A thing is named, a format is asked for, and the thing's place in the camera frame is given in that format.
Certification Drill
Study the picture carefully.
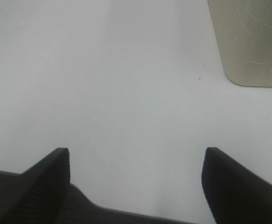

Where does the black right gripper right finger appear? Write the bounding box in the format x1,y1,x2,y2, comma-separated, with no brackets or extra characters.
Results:
201,147,272,224

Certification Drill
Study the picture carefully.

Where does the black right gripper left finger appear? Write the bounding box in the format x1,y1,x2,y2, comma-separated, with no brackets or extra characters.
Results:
0,148,70,224

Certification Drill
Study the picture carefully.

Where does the beige storage box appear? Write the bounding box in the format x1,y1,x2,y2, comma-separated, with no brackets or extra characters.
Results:
208,0,272,87

